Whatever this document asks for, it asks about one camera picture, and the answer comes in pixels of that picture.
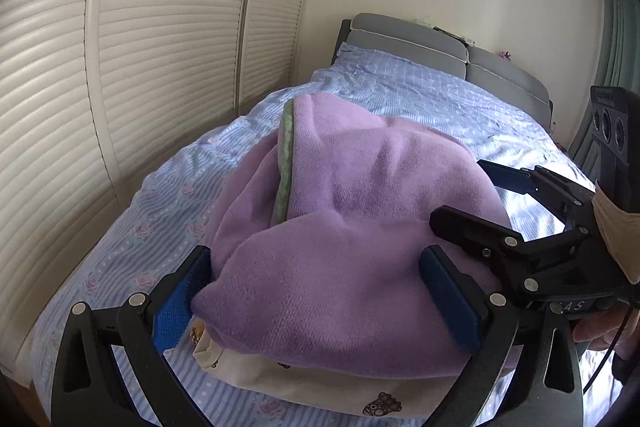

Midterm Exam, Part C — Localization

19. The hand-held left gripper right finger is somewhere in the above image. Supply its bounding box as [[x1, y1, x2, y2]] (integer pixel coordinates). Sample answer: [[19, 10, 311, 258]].
[[419, 244, 585, 427]]

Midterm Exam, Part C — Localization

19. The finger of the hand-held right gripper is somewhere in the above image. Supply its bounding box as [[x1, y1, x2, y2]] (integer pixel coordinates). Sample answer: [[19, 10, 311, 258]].
[[477, 159, 597, 229], [429, 205, 594, 299]]

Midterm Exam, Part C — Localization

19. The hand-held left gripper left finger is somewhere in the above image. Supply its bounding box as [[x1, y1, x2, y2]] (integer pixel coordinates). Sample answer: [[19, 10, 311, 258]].
[[50, 244, 213, 427]]

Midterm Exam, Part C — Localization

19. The purple fleece blanket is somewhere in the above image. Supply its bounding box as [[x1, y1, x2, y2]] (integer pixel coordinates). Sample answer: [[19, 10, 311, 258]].
[[191, 93, 523, 380]]

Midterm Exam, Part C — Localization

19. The person's right forearm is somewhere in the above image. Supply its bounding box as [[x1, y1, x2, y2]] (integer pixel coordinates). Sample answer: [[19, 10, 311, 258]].
[[591, 191, 640, 286]]

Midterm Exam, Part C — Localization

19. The person's right hand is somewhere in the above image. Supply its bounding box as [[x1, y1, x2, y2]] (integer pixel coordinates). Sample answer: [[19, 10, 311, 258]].
[[572, 303, 640, 359]]

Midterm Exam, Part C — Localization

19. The bed with blue sheet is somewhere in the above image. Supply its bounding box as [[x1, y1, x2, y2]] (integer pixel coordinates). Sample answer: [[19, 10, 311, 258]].
[[30, 42, 601, 427]]

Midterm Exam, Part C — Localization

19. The green curtain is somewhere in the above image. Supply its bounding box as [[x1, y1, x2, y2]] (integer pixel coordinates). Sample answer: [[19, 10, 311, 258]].
[[570, 0, 640, 168]]

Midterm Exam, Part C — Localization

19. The white printed garment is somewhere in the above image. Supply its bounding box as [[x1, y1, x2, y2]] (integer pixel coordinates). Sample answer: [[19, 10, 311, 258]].
[[190, 314, 471, 418]]

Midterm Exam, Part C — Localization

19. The grey padded headboard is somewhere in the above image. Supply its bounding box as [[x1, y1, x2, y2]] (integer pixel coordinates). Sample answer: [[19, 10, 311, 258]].
[[332, 13, 555, 138]]

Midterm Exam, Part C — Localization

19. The cream louvered wardrobe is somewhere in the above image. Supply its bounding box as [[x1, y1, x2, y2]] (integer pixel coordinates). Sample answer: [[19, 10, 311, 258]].
[[0, 0, 326, 388]]

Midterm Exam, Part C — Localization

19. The black cable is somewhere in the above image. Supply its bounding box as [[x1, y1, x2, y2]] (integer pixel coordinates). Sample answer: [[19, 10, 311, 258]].
[[581, 304, 632, 394]]

